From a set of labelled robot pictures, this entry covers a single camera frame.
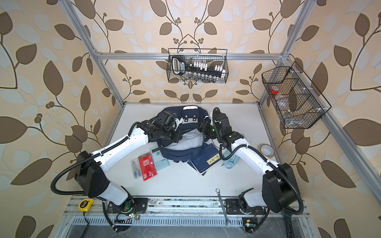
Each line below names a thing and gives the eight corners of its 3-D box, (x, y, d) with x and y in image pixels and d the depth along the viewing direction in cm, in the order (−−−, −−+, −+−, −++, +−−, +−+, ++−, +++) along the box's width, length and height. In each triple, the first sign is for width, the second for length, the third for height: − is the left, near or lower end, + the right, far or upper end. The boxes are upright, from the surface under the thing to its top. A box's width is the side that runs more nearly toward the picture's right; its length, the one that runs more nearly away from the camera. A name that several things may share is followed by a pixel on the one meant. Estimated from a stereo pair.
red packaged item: (144, 181, 85) (143, 180, 84) (138, 158, 94) (137, 156, 93) (157, 174, 88) (157, 173, 86) (150, 153, 97) (149, 151, 95)
